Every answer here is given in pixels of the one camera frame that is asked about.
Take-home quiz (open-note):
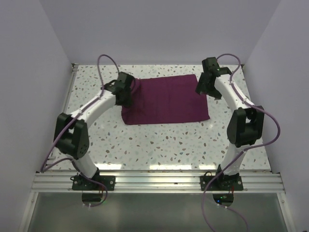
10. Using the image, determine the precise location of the purple cloth wrap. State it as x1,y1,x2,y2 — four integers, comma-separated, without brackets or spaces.
121,74,210,125

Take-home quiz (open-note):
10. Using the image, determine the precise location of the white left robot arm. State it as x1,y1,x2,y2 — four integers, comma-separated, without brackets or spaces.
53,72,136,190

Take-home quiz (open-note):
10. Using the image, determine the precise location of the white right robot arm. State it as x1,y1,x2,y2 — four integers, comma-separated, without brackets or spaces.
196,57,264,190

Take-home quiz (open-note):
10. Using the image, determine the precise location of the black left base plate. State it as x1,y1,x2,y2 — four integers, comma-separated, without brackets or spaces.
70,174,116,191

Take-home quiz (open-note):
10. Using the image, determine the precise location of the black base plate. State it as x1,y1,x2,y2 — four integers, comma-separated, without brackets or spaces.
199,172,244,191
70,174,116,191

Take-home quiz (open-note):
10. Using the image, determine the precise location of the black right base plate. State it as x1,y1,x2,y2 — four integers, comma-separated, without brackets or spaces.
199,172,244,191

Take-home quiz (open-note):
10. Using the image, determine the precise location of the aluminium frame rail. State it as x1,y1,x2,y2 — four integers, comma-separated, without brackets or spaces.
31,170,285,193

